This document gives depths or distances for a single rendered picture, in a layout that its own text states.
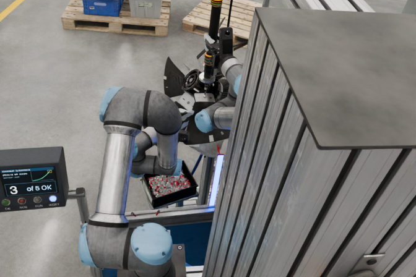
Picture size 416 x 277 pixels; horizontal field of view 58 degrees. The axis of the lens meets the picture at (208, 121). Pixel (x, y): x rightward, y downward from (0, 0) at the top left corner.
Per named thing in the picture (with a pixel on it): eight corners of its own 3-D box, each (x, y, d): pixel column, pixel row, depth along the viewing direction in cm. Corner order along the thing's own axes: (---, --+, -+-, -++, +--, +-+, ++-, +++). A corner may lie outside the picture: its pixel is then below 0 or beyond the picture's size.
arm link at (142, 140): (117, 155, 145) (116, 140, 139) (139, 142, 152) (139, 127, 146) (130, 166, 141) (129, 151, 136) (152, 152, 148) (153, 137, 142)
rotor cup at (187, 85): (196, 93, 187) (177, 80, 180) (217, 74, 182) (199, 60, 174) (201, 112, 177) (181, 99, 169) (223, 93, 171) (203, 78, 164)
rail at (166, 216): (281, 207, 178) (285, 196, 173) (283, 214, 175) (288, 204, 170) (83, 227, 160) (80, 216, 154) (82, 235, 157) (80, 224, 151)
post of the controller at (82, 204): (90, 216, 155) (84, 187, 142) (89, 222, 153) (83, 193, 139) (82, 217, 154) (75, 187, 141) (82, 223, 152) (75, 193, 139)
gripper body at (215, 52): (207, 60, 147) (218, 78, 139) (209, 41, 141) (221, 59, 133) (225, 58, 149) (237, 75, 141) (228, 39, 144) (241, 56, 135)
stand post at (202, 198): (201, 213, 263) (216, 116, 202) (203, 224, 256) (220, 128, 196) (195, 214, 262) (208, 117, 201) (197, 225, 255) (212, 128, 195)
